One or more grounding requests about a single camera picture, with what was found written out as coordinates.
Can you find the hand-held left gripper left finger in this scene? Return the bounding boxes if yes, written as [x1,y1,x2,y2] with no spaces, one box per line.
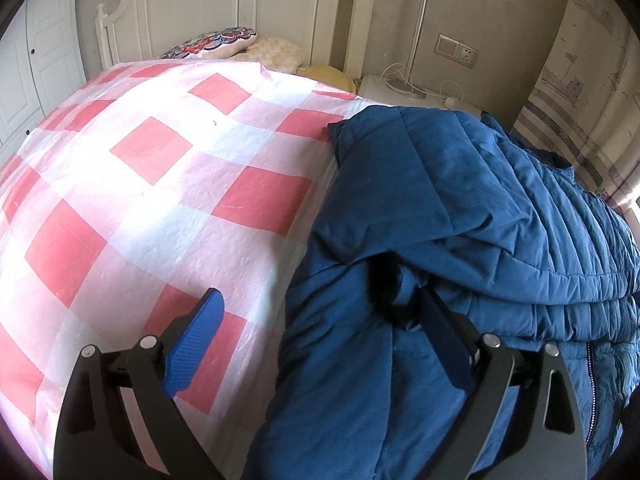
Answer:
[53,287,225,480]

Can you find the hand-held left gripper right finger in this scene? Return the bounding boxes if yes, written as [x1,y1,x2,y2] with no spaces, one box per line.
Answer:
[419,287,588,480]

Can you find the blue quilted jacket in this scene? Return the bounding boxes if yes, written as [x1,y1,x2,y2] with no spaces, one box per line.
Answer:
[239,105,640,480]

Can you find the pink checkered bed sheet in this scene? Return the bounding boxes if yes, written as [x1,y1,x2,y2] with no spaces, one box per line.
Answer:
[0,58,373,480]

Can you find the white nightstand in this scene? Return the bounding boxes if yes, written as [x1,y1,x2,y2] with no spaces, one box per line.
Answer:
[357,74,483,120]

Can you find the patterned curtain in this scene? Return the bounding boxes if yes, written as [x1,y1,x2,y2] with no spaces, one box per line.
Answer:
[510,0,640,211]

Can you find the yellow cushion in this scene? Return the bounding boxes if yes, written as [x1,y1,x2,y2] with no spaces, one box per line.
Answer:
[299,62,357,96]

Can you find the floral patterned pillow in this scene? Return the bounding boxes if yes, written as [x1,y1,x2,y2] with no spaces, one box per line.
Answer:
[159,26,260,61]

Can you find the cream pillow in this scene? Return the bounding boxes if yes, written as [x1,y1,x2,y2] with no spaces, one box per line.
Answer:
[235,36,307,75]

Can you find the silver floor lamp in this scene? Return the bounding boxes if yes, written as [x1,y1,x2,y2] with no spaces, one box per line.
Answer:
[392,0,432,100]

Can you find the white wardrobe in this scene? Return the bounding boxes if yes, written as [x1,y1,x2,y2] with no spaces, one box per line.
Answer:
[0,0,87,148]

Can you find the white wooden headboard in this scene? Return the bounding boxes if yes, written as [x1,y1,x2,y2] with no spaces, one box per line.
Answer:
[95,0,377,81]

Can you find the white charger cable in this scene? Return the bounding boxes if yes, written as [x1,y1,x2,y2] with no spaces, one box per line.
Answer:
[378,63,473,109]

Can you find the wall switch and socket panel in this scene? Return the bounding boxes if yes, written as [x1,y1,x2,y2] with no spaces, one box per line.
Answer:
[434,33,479,67]

